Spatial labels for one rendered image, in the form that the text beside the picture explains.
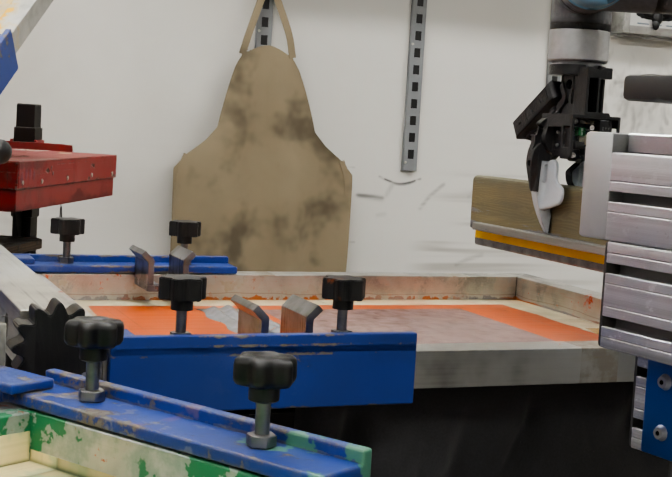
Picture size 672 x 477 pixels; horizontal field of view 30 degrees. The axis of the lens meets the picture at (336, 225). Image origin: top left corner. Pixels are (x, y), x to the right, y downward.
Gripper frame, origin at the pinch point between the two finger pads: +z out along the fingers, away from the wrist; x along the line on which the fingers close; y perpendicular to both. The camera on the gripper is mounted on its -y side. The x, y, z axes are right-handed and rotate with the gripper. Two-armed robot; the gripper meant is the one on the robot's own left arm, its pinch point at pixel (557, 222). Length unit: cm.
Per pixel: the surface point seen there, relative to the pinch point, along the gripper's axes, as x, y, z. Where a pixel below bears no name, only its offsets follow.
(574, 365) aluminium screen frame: -15.4, 29.0, 12.5
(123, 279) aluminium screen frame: -50, -26, 11
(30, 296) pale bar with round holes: -71, 27, 6
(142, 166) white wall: -5, -200, 4
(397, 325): -19.8, -4.3, 14.0
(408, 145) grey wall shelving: 75, -199, -6
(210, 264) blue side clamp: -37.5, -27.8, 9.4
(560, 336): -1.2, 4.6, 14.1
